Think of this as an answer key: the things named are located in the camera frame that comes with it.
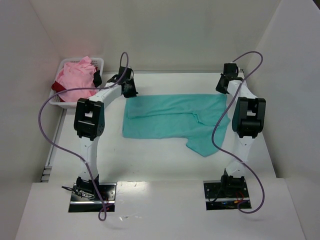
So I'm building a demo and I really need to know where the pink t shirt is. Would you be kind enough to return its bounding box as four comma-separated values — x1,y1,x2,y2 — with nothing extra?
55,56,98,103

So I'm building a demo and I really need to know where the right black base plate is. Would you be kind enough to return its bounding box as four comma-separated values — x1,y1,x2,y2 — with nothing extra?
203,181,252,211

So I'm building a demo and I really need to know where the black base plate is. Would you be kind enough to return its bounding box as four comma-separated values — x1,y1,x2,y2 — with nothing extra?
65,183,117,213
203,181,252,211

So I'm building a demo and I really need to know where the black t shirt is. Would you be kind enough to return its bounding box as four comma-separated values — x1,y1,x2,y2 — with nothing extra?
92,70,102,88

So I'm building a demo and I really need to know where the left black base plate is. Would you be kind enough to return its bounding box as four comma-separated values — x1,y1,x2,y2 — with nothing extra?
65,183,117,213

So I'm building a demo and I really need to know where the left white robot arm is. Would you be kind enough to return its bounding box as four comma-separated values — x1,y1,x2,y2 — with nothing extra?
73,66,138,197

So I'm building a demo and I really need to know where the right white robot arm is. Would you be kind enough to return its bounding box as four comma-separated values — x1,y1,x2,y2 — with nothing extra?
216,63,266,198

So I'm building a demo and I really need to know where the red t shirt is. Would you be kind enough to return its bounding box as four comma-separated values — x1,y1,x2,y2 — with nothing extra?
51,81,66,93

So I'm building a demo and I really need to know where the teal t shirt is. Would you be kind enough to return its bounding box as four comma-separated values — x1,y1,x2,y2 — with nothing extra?
122,94,230,157

